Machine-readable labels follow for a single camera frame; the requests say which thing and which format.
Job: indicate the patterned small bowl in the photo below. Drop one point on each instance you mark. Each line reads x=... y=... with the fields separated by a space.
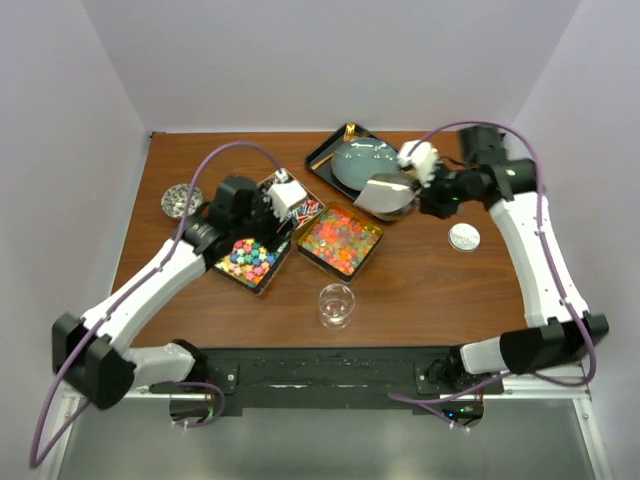
x=173 y=201

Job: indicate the tin of gummy candies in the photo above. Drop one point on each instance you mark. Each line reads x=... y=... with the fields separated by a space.
x=340 y=241

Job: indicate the blue-grey plate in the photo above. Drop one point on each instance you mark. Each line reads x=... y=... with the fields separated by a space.
x=356 y=161

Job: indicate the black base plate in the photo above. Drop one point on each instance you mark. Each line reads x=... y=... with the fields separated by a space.
x=334 y=378

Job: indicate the tin of lollipops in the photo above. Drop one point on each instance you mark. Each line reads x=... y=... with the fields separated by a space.
x=307 y=211

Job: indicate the silver jar lid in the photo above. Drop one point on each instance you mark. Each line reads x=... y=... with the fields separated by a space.
x=464 y=237

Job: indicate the clear glass jar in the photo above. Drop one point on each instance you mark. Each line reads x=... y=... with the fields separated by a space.
x=336 y=303

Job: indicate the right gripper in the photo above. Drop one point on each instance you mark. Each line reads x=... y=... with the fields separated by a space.
x=430 y=202

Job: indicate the gold spoon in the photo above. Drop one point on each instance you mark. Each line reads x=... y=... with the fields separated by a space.
x=349 y=133

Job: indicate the metal scoop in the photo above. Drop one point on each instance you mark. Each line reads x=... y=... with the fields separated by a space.
x=388 y=196

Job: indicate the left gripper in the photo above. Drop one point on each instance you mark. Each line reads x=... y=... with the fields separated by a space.
x=273 y=237

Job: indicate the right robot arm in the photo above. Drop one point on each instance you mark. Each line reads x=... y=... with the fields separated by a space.
x=560 y=328

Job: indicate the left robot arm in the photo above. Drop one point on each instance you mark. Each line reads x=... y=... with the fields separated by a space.
x=93 y=352

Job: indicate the tin of star candies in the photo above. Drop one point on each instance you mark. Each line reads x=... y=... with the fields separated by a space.
x=251 y=265

